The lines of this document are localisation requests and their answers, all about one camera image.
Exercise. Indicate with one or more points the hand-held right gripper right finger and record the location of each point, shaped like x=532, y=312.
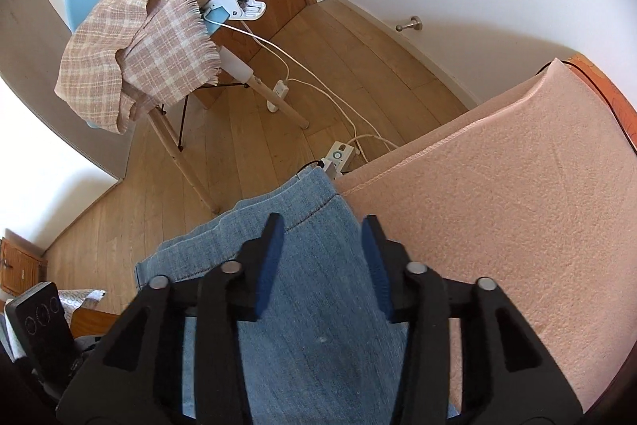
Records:
x=375, y=273

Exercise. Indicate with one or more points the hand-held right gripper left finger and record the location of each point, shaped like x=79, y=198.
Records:
x=268, y=268

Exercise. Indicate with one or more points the blue denim pants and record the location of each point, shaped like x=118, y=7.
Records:
x=308, y=335

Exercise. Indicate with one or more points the grey patterned cloth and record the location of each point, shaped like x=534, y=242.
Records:
x=79, y=298

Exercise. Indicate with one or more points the wooden cabinet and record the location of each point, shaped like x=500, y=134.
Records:
x=22, y=268

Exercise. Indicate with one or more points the white power strip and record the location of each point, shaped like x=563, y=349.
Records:
x=338, y=153

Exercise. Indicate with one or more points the metal door stopper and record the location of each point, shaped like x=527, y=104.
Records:
x=410, y=25

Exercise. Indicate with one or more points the pink plaid fringed scarf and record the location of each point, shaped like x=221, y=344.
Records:
x=99, y=51

